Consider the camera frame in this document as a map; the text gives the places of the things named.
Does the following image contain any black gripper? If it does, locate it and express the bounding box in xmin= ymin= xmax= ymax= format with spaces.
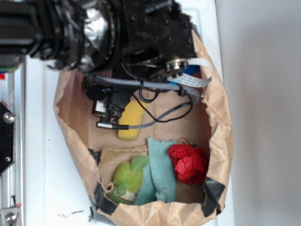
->
xmin=108 ymin=0 xmax=196 ymax=75

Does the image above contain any blue plastic block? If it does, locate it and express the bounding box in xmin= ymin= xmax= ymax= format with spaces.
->
xmin=183 ymin=65 xmax=200 ymax=77

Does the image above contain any yellow sponge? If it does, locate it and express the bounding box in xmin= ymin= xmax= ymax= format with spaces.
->
xmin=118 ymin=100 xmax=145 ymax=141

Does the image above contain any brown paper lined box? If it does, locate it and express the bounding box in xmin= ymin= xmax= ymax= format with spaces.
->
xmin=53 ymin=9 xmax=235 ymax=226

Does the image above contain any red crumpled paper ball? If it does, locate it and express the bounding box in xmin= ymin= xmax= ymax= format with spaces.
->
xmin=167 ymin=144 xmax=209 ymax=185

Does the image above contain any green plush toy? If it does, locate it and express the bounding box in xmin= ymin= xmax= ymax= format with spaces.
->
xmin=108 ymin=156 xmax=150 ymax=205

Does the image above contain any teal cloth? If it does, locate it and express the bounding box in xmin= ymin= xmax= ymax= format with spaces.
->
xmin=134 ymin=138 xmax=177 ymax=205

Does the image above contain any white ribbon cable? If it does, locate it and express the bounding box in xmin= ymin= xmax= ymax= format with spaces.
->
xmin=166 ymin=57 xmax=215 ymax=88

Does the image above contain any grey braided cable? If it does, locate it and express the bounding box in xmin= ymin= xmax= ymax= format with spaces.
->
xmin=84 ymin=72 xmax=201 ymax=104

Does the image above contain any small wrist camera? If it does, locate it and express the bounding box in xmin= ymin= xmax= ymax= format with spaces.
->
xmin=86 ymin=84 xmax=132 ymax=130

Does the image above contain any black metal bracket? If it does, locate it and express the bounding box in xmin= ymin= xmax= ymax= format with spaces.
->
xmin=0 ymin=103 xmax=16 ymax=176

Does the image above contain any aluminium frame rail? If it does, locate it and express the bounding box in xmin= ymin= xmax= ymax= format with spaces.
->
xmin=0 ymin=64 xmax=26 ymax=226

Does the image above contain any silver corner bracket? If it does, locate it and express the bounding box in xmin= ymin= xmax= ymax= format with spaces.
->
xmin=0 ymin=207 xmax=22 ymax=226

